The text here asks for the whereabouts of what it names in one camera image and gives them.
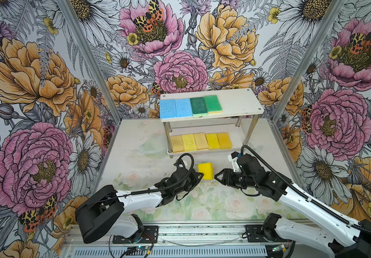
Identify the white vented cable duct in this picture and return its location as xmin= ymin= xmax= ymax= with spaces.
xmin=71 ymin=246 xmax=268 ymax=258

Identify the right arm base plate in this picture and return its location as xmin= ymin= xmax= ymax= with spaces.
xmin=241 ymin=224 xmax=289 ymax=243

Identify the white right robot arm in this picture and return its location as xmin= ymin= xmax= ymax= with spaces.
xmin=214 ymin=152 xmax=371 ymax=258

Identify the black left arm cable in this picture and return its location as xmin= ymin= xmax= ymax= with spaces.
xmin=82 ymin=153 xmax=195 ymax=210

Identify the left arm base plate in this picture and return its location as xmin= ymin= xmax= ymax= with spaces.
xmin=112 ymin=225 xmax=159 ymax=244

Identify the small blue sponge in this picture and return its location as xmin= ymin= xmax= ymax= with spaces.
xmin=160 ymin=100 xmax=177 ymax=119

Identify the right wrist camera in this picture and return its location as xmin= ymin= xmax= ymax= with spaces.
xmin=227 ymin=152 xmax=241 ymax=173

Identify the bright yellow sponge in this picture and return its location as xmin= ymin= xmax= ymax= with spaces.
xmin=198 ymin=163 xmax=214 ymax=180

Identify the light blue sponge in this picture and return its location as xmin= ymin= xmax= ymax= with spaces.
xmin=175 ymin=98 xmax=193 ymax=118

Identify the tan beige sponge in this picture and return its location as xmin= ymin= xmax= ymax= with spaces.
xmin=170 ymin=135 xmax=184 ymax=153

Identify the dark green sponge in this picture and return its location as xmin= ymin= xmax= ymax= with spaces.
xmin=190 ymin=97 xmax=208 ymax=117

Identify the yellow sponge green underside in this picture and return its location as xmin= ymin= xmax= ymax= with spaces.
xmin=206 ymin=133 xmax=221 ymax=150

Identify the aluminium front rail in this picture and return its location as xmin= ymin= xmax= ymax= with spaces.
xmin=64 ymin=219 xmax=328 ymax=248

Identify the black corrugated right cable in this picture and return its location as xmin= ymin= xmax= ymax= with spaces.
xmin=240 ymin=144 xmax=371 ymax=243

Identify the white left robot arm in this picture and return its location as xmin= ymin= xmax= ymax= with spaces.
xmin=75 ymin=166 xmax=203 ymax=244

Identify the pale yellow porous sponge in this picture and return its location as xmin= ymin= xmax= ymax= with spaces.
xmin=182 ymin=134 xmax=197 ymax=152

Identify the green circuit board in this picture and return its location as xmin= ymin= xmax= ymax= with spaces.
xmin=127 ymin=246 xmax=151 ymax=252

